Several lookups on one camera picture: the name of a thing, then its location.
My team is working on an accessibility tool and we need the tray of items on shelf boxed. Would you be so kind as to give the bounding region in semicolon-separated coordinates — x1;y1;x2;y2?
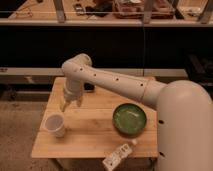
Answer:
112;0;175;19

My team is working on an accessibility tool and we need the black box at right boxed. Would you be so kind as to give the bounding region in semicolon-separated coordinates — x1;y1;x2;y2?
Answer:
185;54;213;83

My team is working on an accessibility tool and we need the small dark device on shelf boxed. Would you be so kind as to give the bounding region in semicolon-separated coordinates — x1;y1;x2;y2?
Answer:
73;3;85;15

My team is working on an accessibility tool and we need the green bowl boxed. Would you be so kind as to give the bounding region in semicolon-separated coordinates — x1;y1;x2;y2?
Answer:
112;103;147;136

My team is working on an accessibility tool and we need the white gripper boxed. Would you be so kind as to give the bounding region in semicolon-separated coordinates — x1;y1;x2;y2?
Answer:
60;79;83;112

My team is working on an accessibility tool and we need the wooden table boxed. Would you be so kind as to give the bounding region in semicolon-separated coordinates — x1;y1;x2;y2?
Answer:
31;77;158;158

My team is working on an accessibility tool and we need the white squeeze tube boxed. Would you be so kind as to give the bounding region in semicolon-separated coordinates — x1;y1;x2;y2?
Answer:
102;139;138;171

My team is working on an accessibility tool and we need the black object on shelf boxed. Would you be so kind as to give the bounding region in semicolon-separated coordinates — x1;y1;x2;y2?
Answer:
85;2;112;17

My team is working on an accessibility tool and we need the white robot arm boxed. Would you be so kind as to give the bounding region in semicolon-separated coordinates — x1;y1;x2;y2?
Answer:
62;54;213;171

